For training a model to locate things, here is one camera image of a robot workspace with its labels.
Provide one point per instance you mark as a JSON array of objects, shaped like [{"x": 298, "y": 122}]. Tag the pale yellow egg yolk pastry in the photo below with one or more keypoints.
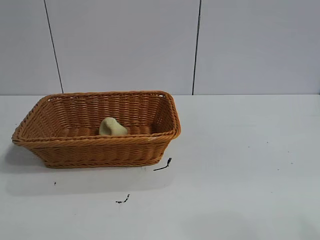
[{"x": 111, "y": 128}]

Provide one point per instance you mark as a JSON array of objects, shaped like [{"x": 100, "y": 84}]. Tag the brown woven wicker basket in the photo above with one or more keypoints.
[{"x": 95, "y": 150}]

